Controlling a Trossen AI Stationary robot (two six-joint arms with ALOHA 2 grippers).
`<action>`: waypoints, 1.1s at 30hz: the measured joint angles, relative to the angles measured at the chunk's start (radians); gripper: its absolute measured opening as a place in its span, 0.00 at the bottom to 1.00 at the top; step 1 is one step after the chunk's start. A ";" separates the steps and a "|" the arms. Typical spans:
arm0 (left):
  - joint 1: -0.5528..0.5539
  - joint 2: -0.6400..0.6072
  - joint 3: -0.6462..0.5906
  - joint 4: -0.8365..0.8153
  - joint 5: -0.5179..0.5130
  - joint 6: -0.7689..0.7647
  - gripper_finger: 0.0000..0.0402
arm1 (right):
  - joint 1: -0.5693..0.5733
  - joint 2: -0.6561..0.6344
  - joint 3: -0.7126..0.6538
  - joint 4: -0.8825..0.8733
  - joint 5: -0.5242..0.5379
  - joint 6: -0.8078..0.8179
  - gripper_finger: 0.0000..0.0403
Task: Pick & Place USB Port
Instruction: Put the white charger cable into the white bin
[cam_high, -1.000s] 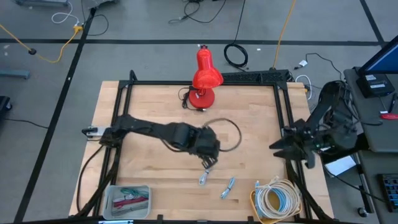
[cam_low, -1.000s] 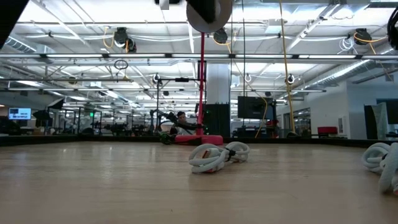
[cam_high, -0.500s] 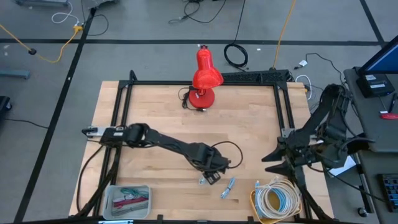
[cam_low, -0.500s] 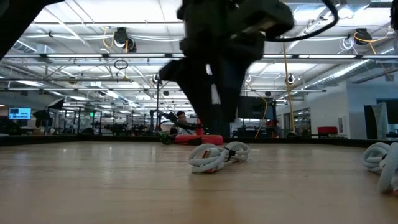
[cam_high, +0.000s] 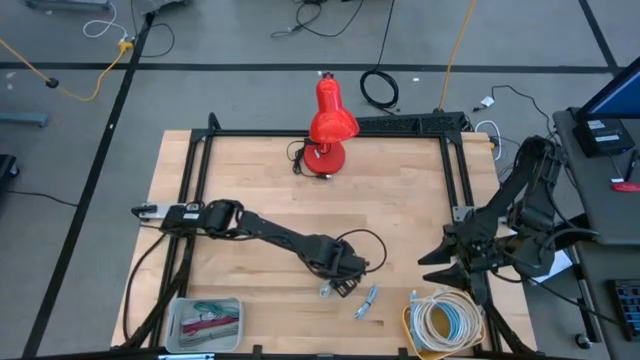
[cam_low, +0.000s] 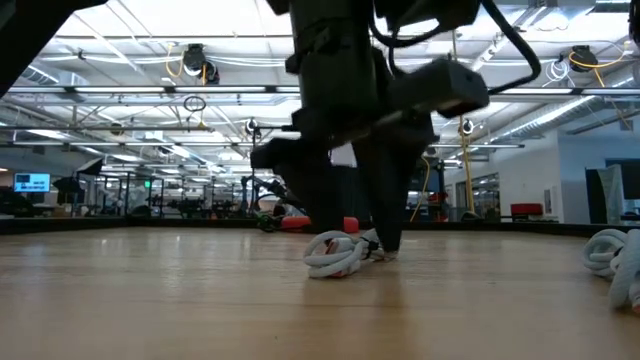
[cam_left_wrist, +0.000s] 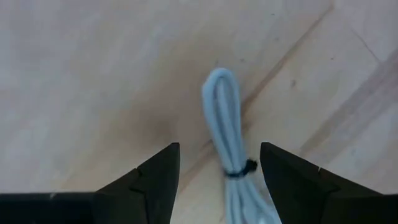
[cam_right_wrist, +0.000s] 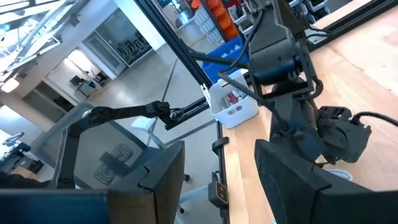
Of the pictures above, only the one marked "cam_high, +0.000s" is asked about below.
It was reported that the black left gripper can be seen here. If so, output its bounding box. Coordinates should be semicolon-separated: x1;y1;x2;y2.
309;238;370;300

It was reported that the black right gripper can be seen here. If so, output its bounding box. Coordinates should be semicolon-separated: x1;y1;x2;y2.
417;219;501;306

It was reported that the light blue ethernet cable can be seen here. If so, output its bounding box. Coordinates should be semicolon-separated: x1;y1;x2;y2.
409;291;470;346

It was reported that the white ethernet cable coil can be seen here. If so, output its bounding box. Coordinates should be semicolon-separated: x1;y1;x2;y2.
410;288;485;354

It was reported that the red screwdriver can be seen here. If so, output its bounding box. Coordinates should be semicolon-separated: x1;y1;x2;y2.
180;314;240;335

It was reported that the orange plastic bin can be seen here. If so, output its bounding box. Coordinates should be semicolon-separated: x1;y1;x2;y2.
402;288;489;360

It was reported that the white paper sheet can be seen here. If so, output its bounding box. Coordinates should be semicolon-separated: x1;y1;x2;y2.
529;248;575;287

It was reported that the black power strip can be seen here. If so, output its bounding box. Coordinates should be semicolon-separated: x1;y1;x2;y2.
357;111;467;135

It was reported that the grey plastic bin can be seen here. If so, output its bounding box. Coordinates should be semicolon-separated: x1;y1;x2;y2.
164;297;245;354

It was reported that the red desk lamp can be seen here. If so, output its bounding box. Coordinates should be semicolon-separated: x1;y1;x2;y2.
303;71;361;177

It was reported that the grey desk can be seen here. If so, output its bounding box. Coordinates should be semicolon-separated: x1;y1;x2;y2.
552;107;640;247

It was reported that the black keyboard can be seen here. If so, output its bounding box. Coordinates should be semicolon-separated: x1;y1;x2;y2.
606;278;640;342

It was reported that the black box with labels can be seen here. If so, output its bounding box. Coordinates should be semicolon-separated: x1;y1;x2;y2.
571;117;637;159

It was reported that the black pen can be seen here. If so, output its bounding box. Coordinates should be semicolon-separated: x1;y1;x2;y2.
623;148;639;182

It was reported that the computer monitor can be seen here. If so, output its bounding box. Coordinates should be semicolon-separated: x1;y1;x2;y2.
577;55;640;121

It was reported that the black furniture caster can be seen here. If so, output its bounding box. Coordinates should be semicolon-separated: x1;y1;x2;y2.
0;153;21;182

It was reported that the grey furniture foot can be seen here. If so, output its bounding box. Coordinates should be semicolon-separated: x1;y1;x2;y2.
24;0;112;11
0;110;50;129

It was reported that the white looped cable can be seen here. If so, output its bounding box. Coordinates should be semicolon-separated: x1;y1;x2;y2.
474;119;503;161

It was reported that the black lamp cord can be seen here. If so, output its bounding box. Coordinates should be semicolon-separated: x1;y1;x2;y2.
286;138;321;177

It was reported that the black metal frame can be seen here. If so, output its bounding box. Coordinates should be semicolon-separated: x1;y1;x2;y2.
119;112;539;360

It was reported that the long black coiled cable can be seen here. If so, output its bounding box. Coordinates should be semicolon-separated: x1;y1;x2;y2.
359;0;401;110

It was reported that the long yellow power cord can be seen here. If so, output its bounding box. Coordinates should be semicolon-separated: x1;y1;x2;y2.
438;0;479;112

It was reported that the yellow extension cord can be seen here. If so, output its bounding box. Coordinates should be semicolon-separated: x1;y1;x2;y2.
0;37;135;103

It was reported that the white floor cable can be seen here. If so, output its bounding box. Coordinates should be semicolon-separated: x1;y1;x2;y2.
82;2;130;41

